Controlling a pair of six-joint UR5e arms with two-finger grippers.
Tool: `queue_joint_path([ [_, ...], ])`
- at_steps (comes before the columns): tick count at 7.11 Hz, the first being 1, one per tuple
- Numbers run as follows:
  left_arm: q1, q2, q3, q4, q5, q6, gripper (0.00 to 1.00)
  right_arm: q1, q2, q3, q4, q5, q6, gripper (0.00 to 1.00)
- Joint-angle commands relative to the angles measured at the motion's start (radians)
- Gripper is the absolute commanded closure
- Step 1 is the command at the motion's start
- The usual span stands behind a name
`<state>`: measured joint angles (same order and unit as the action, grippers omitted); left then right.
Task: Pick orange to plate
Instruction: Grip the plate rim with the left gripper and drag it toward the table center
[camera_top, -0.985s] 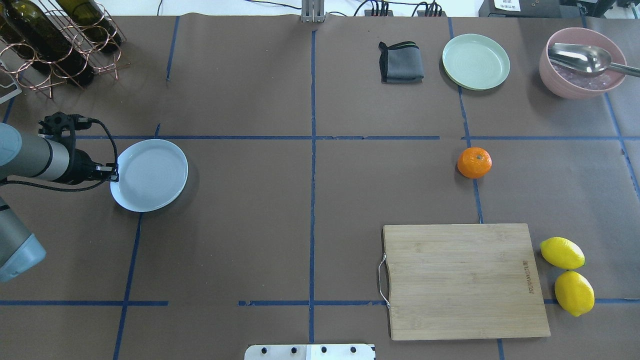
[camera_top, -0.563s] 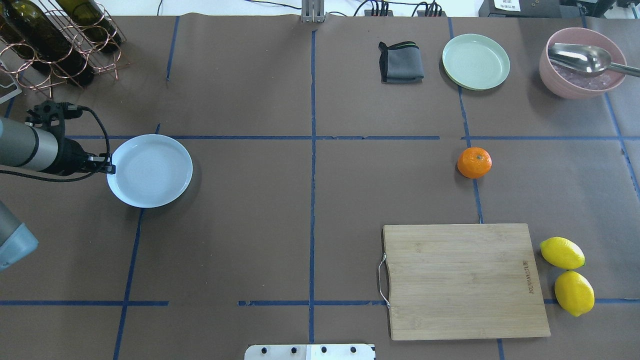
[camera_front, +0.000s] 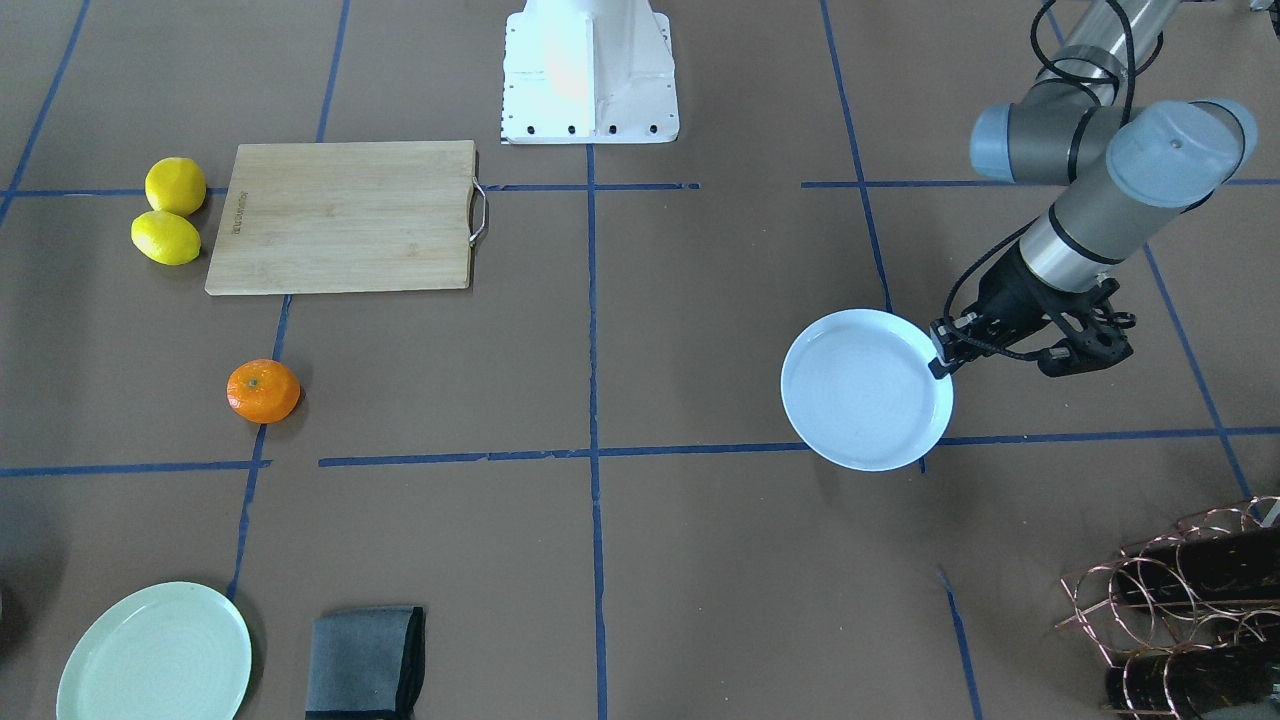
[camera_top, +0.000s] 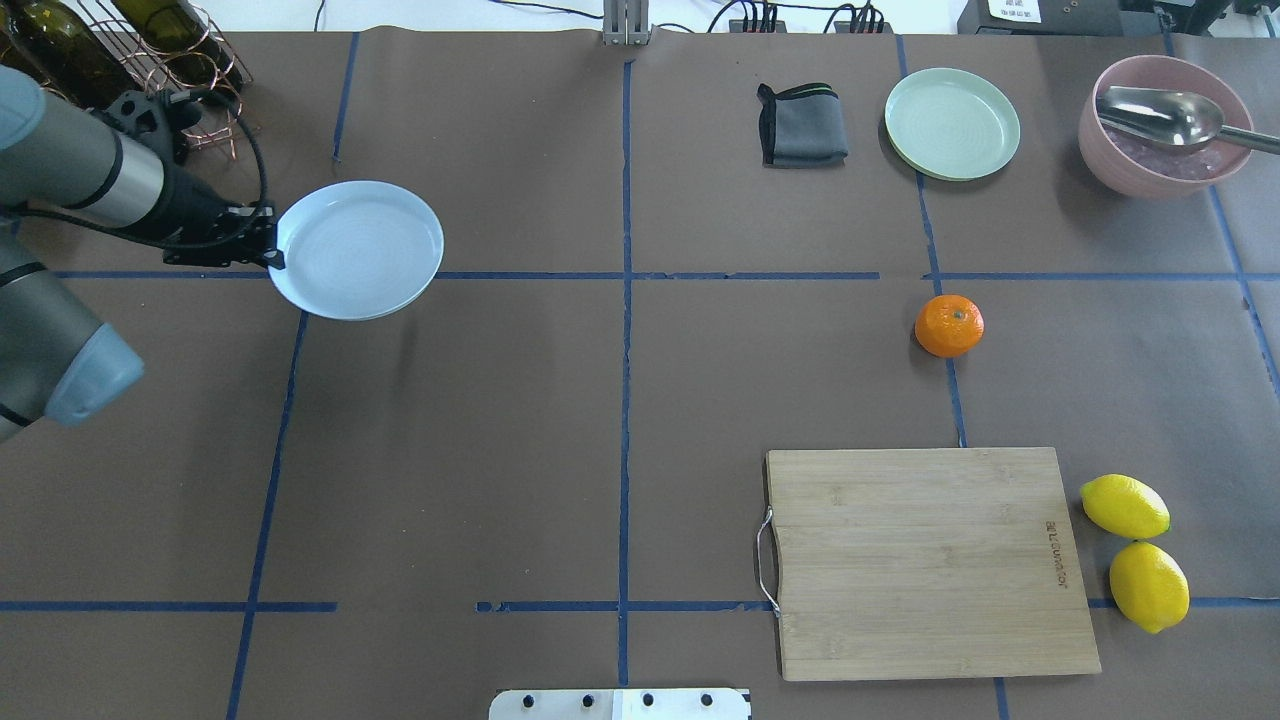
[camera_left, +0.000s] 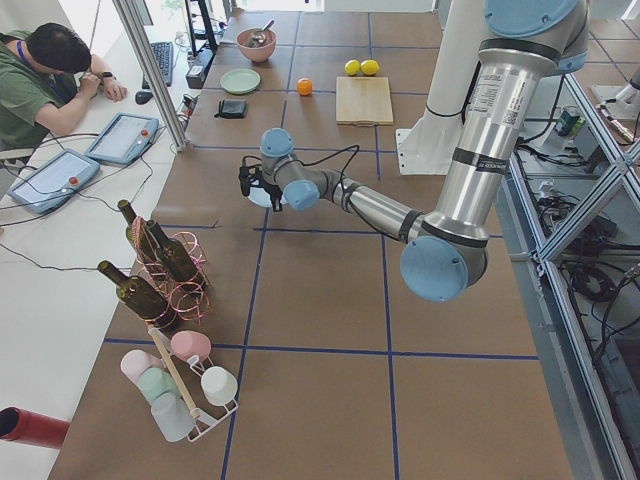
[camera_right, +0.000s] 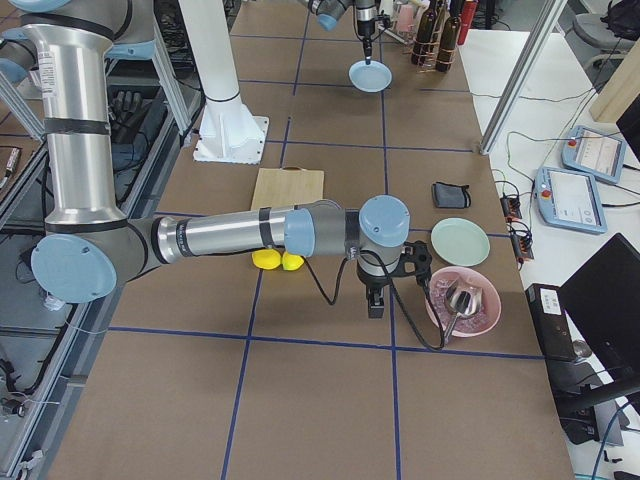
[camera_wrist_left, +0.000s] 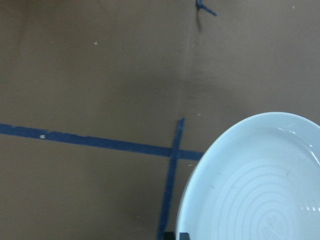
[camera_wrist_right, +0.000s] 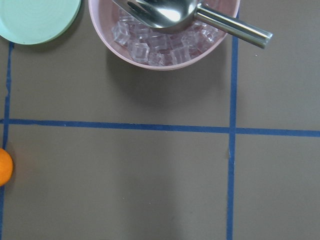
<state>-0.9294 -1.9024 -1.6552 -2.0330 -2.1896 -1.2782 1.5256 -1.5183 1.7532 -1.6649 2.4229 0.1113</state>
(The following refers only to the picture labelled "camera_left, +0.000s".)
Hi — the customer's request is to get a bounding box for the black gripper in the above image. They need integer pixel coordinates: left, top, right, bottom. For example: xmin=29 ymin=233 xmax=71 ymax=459
xmin=238 ymin=155 xmax=283 ymax=212

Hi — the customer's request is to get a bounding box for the light blue plate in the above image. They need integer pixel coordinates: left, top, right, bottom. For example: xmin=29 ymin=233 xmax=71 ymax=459
xmin=248 ymin=186 xmax=273 ymax=208

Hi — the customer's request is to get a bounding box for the orange fruit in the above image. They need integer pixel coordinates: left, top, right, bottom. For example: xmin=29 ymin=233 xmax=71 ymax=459
xmin=296 ymin=77 xmax=313 ymax=96

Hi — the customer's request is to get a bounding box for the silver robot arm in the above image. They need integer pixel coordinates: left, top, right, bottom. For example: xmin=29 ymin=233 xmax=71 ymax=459
xmin=239 ymin=1 xmax=589 ymax=302

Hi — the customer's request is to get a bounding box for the light green plate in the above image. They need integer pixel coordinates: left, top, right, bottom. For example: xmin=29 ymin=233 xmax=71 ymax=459
xmin=220 ymin=69 xmax=261 ymax=95

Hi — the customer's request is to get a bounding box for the dark grey folded cloth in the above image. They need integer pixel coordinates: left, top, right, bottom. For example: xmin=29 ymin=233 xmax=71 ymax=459
xmin=214 ymin=99 xmax=248 ymax=119

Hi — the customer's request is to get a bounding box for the dark wine bottle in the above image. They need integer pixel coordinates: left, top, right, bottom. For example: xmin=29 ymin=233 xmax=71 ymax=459
xmin=97 ymin=260 xmax=180 ymax=332
xmin=117 ymin=199 xmax=156 ymax=264
xmin=145 ymin=220 xmax=206 ymax=291

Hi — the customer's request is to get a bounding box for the pink bowl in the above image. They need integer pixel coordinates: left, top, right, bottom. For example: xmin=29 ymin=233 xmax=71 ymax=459
xmin=236 ymin=28 xmax=276 ymax=63

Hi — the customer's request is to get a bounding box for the blue teach pendant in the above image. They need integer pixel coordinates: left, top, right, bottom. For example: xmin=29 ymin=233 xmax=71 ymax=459
xmin=8 ymin=149 xmax=100 ymax=214
xmin=85 ymin=113 xmax=160 ymax=165

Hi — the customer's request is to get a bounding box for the wooden cutting board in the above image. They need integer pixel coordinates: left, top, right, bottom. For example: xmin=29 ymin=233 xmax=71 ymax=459
xmin=336 ymin=76 xmax=394 ymax=126

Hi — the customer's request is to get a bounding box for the black computer mouse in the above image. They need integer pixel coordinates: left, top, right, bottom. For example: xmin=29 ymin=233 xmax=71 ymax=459
xmin=134 ymin=90 xmax=153 ymax=105

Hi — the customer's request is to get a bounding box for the metal scoop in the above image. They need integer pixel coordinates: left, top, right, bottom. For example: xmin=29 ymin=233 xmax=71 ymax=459
xmin=244 ymin=19 xmax=275 ymax=48

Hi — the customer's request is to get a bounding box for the yellow lemon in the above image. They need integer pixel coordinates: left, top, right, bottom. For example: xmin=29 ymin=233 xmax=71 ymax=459
xmin=344 ymin=59 xmax=361 ymax=77
xmin=360 ymin=59 xmax=380 ymax=76

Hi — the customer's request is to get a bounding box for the black keyboard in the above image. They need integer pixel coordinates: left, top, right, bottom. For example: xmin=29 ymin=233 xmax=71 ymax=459
xmin=150 ymin=41 xmax=174 ymax=86

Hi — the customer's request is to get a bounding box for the white cup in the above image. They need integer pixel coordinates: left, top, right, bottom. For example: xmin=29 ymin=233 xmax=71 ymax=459
xmin=201 ymin=366 xmax=238 ymax=406

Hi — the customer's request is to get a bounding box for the light pink cup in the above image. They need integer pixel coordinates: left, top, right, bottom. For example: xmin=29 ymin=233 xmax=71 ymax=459
xmin=120 ymin=349 xmax=165 ymax=384

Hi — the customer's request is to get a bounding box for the seated person green shirt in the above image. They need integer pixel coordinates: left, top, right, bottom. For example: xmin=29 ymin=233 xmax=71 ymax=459
xmin=1 ymin=23 xmax=128 ymax=150

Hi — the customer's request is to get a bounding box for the mint green cup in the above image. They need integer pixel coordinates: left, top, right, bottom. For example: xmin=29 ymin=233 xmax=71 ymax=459
xmin=136 ymin=367 xmax=180 ymax=404

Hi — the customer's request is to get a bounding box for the translucent grey cup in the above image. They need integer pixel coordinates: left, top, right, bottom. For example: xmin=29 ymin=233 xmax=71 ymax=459
xmin=150 ymin=392 xmax=195 ymax=442

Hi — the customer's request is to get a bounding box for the red cylinder bottle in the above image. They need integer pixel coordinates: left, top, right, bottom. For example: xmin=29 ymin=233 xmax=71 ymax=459
xmin=1 ymin=407 xmax=70 ymax=449

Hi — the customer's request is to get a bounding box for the copper wire bottle rack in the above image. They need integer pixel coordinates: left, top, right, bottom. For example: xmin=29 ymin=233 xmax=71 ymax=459
xmin=127 ymin=216 xmax=212 ymax=324

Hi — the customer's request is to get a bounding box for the aluminium frame post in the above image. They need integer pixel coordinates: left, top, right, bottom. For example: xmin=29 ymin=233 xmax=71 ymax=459
xmin=113 ymin=0 xmax=187 ymax=152

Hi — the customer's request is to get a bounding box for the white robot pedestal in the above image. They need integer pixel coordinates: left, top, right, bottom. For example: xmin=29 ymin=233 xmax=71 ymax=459
xmin=396 ymin=0 xmax=488 ymax=175

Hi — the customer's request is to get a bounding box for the white wire cup rack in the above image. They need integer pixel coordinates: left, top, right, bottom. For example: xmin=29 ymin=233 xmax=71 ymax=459
xmin=148 ymin=327 xmax=239 ymax=443

